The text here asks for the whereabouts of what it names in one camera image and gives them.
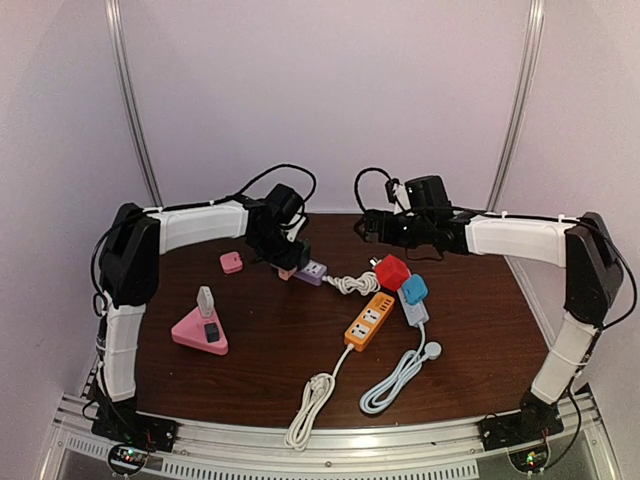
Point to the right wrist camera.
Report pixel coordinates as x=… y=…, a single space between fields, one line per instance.
x=419 y=193

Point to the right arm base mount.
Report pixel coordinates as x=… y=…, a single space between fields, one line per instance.
x=530 y=423

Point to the white charger plug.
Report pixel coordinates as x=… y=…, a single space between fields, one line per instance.
x=205 y=302

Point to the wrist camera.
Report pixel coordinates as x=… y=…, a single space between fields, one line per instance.
x=419 y=193
x=287 y=208

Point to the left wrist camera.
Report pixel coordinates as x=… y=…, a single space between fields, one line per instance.
x=287 y=208

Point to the dark green cube adapter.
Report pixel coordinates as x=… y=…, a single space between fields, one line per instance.
x=305 y=255

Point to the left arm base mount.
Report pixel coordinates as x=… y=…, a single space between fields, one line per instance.
x=120 y=421

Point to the red cube socket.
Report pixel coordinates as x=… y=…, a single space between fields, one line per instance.
x=391 y=272

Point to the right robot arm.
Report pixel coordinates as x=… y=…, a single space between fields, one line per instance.
x=581 y=246

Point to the purple power strip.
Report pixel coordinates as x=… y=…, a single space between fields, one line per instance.
x=313 y=273

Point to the blue square plug adapter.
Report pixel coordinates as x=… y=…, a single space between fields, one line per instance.
x=414 y=289

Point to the left aluminium post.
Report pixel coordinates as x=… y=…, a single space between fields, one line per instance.
x=116 y=31

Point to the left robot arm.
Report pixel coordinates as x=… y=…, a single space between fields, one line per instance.
x=125 y=269

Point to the pink triangular socket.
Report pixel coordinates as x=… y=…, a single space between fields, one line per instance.
x=189 y=331

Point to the aluminium front rail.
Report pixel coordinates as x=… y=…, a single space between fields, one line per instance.
x=202 y=450

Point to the orange power strip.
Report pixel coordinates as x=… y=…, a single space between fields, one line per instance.
x=365 y=326

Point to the beige pink plug adapter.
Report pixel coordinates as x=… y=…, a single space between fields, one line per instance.
x=286 y=274

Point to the light blue power strip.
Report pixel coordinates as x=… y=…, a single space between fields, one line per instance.
x=415 y=314

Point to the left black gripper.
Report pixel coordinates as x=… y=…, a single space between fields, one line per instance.
x=288 y=263

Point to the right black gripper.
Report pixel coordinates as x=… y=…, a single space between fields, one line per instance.
x=371 y=218

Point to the aluminium post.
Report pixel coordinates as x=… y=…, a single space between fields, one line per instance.
x=528 y=66
x=116 y=31

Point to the right aluminium post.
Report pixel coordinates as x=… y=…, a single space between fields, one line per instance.
x=528 y=66

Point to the pink square plug adapter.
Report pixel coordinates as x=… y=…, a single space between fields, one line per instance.
x=231 y=262

